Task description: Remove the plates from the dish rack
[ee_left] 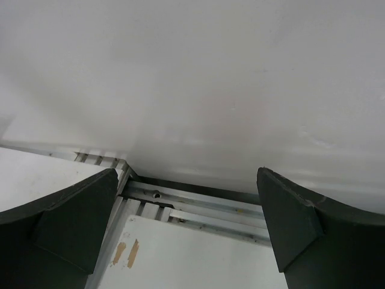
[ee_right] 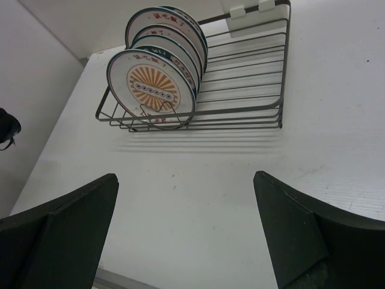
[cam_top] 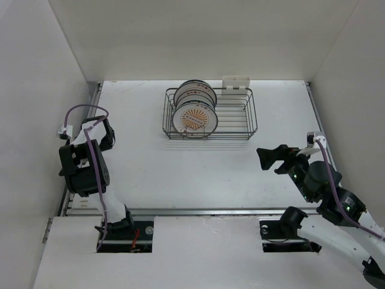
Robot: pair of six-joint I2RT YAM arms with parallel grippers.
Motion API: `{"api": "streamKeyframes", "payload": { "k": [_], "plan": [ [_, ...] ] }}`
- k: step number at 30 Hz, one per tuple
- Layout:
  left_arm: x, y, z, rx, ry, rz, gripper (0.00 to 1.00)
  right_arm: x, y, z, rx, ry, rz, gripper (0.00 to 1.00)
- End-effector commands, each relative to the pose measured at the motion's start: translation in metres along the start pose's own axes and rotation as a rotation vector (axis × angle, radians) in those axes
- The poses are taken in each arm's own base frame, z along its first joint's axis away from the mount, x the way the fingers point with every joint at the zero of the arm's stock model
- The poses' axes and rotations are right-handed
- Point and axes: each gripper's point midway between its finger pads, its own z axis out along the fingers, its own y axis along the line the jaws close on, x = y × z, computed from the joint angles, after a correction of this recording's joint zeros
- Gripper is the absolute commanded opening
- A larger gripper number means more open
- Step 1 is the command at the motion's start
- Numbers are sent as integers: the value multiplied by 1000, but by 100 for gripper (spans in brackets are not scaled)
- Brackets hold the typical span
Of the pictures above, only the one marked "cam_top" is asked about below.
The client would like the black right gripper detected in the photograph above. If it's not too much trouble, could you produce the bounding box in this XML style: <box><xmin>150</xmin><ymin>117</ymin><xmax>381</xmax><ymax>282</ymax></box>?
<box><xmin>256</xmin><ymin>143</ymin><xmax>315</xmax><ymax>202</ymax></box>

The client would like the orange sunburst plate front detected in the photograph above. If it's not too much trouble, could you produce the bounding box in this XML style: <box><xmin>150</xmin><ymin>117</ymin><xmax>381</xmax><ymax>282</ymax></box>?
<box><xmin>172</xmin><ymin>101</ymin><xmax>218</xmax><ymax>138</ymax></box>

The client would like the orange sunburst plate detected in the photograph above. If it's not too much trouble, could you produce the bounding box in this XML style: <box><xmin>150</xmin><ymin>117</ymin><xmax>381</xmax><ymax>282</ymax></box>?
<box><xmin>172</xmin><ymin>101</ymin><xmax>218</xmax><ymax>138</ymax></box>
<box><xmin>173</xmin><ymin>79</ymin><xmax>217</xmax><ymax>105</ymax></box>

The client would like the green rim lettered plate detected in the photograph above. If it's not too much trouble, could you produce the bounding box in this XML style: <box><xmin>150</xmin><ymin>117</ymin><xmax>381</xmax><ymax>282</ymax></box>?
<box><xmin>175</xmin><ymin>89</ymin><xmax>216</xmax><ymax>109</ymax></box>

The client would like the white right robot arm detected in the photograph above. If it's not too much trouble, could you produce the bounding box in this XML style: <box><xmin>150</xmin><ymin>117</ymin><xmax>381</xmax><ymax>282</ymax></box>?
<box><xmin>256</xmin><ymin>132</ymin><xmax>384</xmax><ymax>288</ymax></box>

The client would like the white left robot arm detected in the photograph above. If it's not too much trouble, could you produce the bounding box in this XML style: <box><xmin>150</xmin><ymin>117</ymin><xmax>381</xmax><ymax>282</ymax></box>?
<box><xmin>59</xmin><ymin>116</ymin><xmax>135</xmax><ymax>240</ymax></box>

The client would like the white plastic cutlery holder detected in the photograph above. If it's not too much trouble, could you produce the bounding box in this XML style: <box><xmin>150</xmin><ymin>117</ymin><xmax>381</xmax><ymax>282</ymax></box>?
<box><xmin>222</xmin><ymin>76</ymin><xmax>251</xmax><ymax>95</ymax></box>

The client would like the metal wire dish rack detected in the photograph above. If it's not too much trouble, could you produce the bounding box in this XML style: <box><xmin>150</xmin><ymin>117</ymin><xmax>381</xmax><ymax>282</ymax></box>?
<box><xmin>162</xmin><ymin>88</ymin><xmax>258</xmax><ymax>140</ymax></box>

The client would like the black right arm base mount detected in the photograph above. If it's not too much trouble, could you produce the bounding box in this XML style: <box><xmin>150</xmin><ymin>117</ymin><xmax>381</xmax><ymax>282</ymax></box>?
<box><xmin>259</xmin><ymin>220</ymin><xmax>322</xmax><ymax>253</ymax></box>

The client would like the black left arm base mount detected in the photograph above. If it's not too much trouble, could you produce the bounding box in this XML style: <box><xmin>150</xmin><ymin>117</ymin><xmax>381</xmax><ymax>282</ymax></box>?
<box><xmin>95</xmin><ymin>220</ymin><xmax>154</xmax><ymax>253</ymax></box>

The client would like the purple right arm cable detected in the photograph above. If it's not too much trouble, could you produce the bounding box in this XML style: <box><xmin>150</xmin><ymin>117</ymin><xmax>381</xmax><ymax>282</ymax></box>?
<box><xmin>315</xmin><ymin>140</ymin><xmax>385</xmax><ymax>240</ymax></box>

